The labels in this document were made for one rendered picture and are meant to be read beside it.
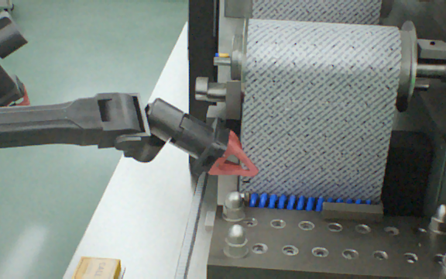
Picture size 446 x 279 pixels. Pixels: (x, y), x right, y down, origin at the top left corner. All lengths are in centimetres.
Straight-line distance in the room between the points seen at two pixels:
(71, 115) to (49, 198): 215
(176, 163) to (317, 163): 48
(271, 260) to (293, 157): 19
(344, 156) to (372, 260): 19
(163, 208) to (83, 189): 187
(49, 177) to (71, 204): 29
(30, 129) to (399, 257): 57
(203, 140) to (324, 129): 19
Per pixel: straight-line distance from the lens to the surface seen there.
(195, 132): 99
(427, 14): 125
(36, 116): 94
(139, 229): 121
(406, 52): 100
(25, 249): 275
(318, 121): 100
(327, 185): 106
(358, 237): 99
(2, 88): 124
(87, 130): 94
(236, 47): 100
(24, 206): 304
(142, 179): 137
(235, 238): 90
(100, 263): 109
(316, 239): 97
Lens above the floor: 158
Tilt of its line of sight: 27 degrees down
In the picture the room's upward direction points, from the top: 2 degrees clockwise
